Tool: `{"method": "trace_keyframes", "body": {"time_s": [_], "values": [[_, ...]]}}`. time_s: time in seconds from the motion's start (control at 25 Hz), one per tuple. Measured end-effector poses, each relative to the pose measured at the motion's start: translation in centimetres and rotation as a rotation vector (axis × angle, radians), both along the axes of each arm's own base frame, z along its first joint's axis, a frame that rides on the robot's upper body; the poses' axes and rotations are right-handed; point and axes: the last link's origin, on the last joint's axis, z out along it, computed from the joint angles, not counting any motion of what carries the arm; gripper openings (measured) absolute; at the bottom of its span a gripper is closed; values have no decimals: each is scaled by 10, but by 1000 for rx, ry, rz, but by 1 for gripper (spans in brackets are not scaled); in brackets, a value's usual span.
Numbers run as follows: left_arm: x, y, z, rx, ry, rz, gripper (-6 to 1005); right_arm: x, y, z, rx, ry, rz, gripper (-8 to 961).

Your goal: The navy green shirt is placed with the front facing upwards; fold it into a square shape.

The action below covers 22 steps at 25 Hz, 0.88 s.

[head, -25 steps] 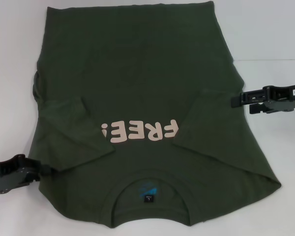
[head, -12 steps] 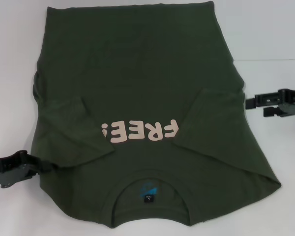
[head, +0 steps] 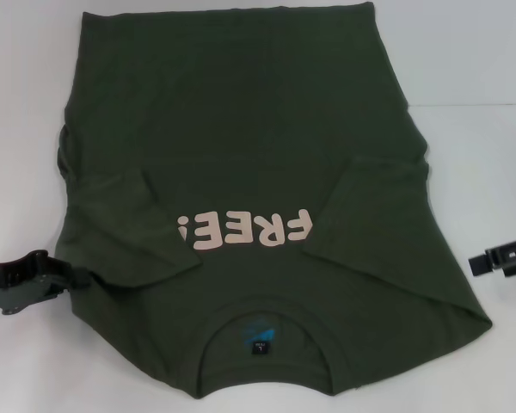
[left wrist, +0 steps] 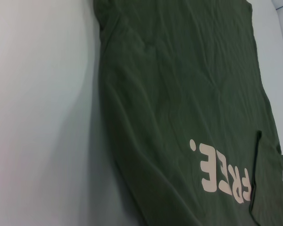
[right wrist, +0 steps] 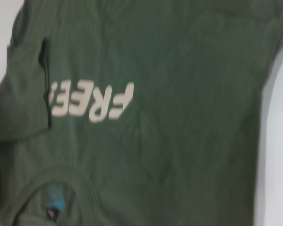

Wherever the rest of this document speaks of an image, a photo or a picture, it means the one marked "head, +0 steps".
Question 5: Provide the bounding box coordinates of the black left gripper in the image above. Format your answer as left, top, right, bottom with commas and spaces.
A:
0, 250, 92, 318

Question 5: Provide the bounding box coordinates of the dark green FREE print t-shirt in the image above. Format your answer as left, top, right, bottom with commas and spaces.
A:
55, 0, 495, 393

